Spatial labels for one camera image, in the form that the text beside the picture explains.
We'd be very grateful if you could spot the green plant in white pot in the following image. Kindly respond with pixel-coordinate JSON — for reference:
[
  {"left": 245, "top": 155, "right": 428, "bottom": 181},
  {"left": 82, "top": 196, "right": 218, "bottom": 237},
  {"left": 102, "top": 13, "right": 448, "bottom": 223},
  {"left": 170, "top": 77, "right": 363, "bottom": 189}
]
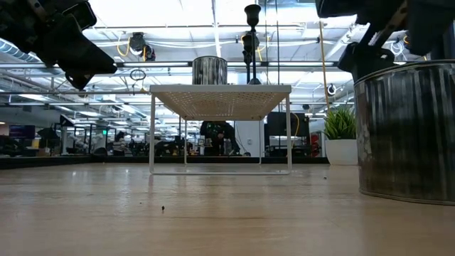
[{"left": 322, "top": 105, "right": 359, "bottom": 166}]

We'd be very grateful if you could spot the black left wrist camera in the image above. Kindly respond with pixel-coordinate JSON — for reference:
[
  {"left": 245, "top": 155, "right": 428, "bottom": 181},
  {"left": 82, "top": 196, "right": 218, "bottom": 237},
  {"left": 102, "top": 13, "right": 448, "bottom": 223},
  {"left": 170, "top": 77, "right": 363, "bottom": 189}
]
[{"left": 63, "top": 0, "right": 98, "bottom": 31}]

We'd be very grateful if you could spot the silver ceiling air duct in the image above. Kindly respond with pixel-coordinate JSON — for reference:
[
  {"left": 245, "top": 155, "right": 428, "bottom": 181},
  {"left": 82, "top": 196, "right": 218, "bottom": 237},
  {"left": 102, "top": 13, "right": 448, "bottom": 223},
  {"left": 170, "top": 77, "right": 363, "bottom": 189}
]
[{"left": 0, "top": 38, "right": 42, "bottom": 64}]

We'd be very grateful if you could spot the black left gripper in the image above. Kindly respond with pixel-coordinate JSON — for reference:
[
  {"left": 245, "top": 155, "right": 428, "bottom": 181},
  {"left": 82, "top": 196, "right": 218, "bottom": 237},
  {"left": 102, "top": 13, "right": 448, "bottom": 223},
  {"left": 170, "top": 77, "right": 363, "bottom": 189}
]
[{"left": 0, "top": 0, "right": 117, "bottom": 90}]

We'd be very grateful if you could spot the thin black hanging cable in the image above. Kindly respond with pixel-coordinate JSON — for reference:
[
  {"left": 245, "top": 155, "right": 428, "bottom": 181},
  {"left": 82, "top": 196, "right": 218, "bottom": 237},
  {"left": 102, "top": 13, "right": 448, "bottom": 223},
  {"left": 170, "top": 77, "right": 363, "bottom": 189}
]
[
  {"left": 276, "top": 0, "right": 281, "bottom": 112},
  {"left": 263, "top": 0, "right": 267, "bottom": 86}
]

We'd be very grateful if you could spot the black coiled cable loop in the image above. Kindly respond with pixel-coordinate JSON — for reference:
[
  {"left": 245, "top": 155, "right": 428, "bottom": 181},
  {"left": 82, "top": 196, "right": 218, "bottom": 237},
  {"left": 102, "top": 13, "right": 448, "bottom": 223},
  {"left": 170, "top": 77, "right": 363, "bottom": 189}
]
[{"left": 129, "top": 68, "right": 147, "bottom": 82}]

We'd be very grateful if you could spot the black ceiling cable reel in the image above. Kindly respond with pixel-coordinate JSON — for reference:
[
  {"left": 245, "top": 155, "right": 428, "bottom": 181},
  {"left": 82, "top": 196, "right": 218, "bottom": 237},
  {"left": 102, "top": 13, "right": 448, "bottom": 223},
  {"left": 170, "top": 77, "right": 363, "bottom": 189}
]
[
  {"left": 117, "top": 31, "right": 156, "bottom": 62},
  {"left": 240, "top": 31, "right": 267, "bottom": 61}
]

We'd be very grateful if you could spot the yellow hanging rope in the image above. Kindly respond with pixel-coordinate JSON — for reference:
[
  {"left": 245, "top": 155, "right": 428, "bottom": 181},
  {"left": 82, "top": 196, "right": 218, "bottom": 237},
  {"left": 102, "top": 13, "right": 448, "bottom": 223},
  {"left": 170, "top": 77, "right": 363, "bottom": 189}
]
[{"left": 318, "top": 19, "right": 331, "bottom": 110}]

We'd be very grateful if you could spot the black background screen panel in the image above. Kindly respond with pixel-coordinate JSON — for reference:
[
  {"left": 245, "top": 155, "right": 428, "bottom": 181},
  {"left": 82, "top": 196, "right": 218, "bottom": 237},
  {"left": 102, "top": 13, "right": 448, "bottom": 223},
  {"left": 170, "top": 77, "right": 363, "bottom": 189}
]
[{"left": 267, "top": 112, "right": 310, "bottom": 137}]

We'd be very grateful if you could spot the background computer monitor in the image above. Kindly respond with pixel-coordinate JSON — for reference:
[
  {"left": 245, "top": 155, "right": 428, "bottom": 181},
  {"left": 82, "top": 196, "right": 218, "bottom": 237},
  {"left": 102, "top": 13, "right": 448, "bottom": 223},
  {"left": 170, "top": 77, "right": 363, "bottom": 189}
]
[{"left": 9, "top": 124, "right": 36, "bottom": 140}]

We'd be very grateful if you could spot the person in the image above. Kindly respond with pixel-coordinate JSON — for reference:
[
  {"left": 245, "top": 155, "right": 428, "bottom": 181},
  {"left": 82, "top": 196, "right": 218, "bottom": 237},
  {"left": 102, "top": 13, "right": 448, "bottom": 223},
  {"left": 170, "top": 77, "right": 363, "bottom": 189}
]
[
  {"left": 199, "top": 120, "right": 241, "bottom": 156},
  {"left": 112, "top": 130, "right": 129, "bottom": 156}
]

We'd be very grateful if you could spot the tall black candlestick holder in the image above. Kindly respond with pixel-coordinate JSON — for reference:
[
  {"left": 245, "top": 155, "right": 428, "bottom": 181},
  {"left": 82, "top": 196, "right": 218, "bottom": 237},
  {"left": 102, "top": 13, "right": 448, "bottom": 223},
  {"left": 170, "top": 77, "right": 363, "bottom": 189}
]
[{"left": 244, "top": 4, "right": 262, "bottom": 85}]

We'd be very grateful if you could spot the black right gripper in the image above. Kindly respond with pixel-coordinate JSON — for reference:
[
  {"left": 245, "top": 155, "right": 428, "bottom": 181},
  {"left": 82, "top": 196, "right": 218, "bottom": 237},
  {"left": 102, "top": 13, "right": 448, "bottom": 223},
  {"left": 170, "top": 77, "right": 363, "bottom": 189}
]
[{"left": 315, "top": 0, "right": 455, "bottom": 82}]

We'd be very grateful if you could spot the white perforated metal shelf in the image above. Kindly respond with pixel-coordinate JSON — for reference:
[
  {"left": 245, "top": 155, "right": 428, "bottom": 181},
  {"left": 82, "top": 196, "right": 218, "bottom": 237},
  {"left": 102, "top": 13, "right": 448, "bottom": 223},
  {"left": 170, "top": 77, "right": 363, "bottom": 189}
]
[{"left": 149, "top": 84, "right": 292, "bottom": 176}]

